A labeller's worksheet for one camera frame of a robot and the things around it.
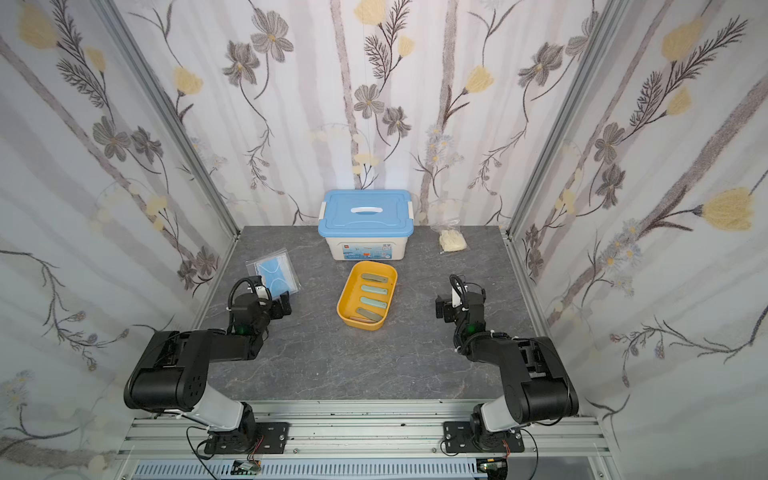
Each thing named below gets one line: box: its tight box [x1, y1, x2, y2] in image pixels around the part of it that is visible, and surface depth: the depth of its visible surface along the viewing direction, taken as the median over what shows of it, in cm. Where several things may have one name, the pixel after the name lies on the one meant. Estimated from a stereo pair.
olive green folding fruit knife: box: [361, 273, 389, 283], surface depth 107 cm
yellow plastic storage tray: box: [336, 261, 398, 331], surface depth 103 cm
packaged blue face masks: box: [245, 248, 301, 300], surface depth 110 cm
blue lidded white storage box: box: [318, 189, 415, 261], surface depth 106 cm
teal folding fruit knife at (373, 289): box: [361, 285, 388, 295], surface depth 104 cm
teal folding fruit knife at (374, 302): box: [360, 297, 387, 309], surface depth 100 cm
